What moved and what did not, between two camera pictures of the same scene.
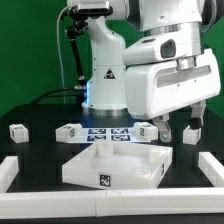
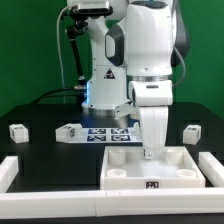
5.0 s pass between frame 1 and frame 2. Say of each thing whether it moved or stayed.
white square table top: moved
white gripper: moved
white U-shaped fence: stayed
